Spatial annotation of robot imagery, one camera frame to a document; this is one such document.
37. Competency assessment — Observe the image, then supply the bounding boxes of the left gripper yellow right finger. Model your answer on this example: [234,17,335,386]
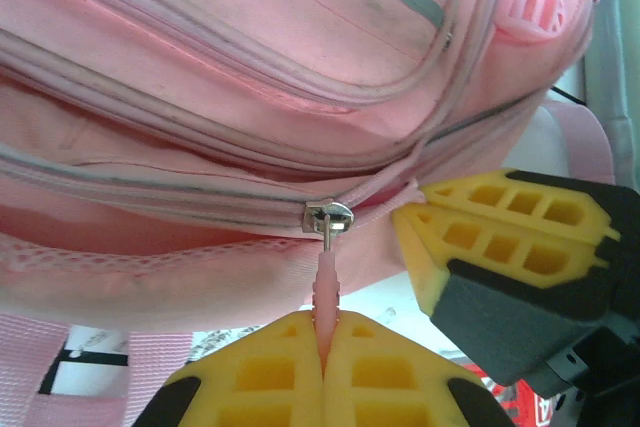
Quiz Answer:
[322,310,516,427]

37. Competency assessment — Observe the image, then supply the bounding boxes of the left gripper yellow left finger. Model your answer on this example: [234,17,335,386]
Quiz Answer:
[132,310,324,427]

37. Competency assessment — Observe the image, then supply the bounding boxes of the pink backpack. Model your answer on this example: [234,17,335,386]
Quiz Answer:
[0,0,616,427]

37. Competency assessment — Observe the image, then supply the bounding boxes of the red tissue pack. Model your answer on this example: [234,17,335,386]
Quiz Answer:
[469,366,554,427]

